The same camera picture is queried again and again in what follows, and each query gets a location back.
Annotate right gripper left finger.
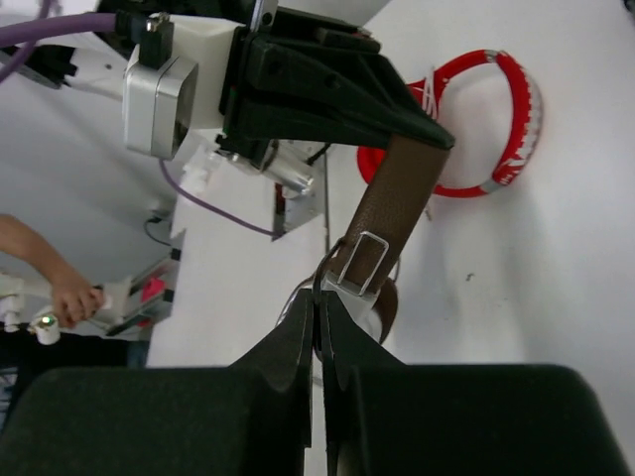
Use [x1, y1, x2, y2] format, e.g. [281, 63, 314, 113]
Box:
[1, 291, 313, 475]

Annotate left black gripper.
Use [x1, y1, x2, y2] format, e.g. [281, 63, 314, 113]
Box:
[173, 9, 456, 150]

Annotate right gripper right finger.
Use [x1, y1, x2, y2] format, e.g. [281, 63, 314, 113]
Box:
[319, 292, 629, 475]

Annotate brown silver headphones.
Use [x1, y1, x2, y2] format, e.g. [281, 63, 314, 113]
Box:
[277, 135, 450, 344]

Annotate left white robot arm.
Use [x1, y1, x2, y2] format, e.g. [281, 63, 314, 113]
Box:
[1, 1, 454, 163]

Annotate person's forearm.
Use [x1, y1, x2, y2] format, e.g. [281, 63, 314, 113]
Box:
[1, 214, 74, 285]

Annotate red headphones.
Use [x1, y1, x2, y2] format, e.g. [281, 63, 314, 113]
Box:
[356, 48, 545, 199]

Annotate person's hand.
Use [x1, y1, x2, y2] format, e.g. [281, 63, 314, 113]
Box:
[52, 275, 104, 328]

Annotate white handheld controller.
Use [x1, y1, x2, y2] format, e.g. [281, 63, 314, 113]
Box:
[1, 273, 132, 346]

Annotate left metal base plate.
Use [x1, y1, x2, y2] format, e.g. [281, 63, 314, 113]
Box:
[266, 141, 327, 239]

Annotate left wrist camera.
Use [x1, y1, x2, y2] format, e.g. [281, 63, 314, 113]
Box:
[123, 57, 197, 161]

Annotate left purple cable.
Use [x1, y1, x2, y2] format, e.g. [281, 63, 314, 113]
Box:
[0, 12, 277, 238]

